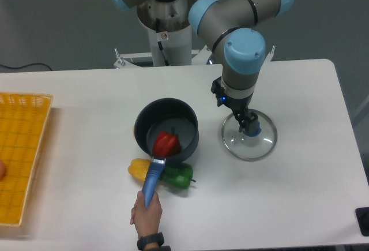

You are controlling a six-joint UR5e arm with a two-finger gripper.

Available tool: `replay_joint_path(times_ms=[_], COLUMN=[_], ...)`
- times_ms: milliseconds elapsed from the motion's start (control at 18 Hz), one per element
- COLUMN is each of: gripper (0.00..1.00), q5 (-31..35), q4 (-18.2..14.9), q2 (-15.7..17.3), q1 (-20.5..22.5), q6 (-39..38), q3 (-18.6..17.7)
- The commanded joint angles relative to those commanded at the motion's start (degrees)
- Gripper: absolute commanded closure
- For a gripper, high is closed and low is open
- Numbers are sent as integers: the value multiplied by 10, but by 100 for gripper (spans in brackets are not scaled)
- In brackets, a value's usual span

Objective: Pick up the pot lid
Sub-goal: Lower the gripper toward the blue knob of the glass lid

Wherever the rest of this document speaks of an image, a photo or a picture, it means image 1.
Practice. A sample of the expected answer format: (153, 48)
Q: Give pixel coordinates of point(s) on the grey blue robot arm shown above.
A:
(238, 82)

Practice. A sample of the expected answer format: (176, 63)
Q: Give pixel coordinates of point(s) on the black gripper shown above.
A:
(246, 118)

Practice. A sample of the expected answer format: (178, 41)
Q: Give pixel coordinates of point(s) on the person's hand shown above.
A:
(146, 219)

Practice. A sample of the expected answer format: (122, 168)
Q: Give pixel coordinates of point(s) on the dark pot blue handle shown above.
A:
(167, 130)

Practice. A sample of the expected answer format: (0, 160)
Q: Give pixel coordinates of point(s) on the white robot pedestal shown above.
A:
(170, 25)

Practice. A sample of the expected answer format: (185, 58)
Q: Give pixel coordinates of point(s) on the black device at table edge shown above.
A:
(362, 215)

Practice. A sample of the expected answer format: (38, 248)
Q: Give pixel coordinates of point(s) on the glass pot lid blue knob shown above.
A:
(245, 147)

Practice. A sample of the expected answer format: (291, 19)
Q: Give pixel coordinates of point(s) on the black wristwatch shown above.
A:
(152, 241)

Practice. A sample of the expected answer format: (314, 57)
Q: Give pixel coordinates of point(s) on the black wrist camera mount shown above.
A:
(219, 92)

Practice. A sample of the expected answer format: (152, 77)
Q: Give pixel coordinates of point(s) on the red bell pepper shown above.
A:
(166, 144)

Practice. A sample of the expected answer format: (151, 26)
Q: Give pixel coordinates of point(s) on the green bell pepper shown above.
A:
(179, 176)

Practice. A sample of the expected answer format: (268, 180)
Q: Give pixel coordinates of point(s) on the yellow bell pepper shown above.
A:
(138, 168)

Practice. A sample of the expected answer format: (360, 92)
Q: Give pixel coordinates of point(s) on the yellow woven basket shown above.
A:
(24, 119)

